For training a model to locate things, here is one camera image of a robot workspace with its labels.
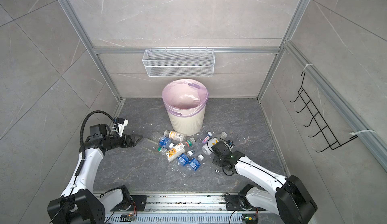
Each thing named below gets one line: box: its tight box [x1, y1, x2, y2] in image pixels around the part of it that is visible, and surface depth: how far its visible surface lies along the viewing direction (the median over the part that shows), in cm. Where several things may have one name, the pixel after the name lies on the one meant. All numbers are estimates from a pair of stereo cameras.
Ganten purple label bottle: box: [201, 131, 213, 144], surface depth 94 cm
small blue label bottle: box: [158, 135, 175, 149], surface depth 92 cm
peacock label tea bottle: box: [165, 142, 189, 162], surface depth 87 cm
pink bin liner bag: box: [162, 78, 210, 118], surface depth 92 cm
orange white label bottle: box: [163, 130, 187, 143], surface depth 95 cm
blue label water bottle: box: [167, 149, 193, 174], surface depth 84 cm
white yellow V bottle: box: [202, 137, 220, 156], surface depth 91 cm
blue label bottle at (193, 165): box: [180, 154, 205, 179], surface depth 82 cm
